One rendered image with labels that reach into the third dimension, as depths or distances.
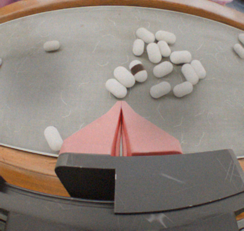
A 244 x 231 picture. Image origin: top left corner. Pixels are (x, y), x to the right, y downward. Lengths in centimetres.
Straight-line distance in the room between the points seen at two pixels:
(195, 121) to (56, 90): 22
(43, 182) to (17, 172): 5
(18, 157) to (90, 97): 15
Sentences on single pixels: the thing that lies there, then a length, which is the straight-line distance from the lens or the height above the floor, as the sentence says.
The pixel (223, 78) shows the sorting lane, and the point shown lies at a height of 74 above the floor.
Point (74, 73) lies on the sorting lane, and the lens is 26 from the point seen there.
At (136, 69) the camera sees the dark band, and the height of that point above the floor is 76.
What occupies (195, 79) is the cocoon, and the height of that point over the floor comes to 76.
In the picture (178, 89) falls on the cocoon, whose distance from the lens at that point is 23.
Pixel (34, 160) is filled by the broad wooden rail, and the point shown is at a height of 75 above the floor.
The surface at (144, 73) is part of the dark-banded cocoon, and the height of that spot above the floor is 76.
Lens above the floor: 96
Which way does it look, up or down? 76 degrees down
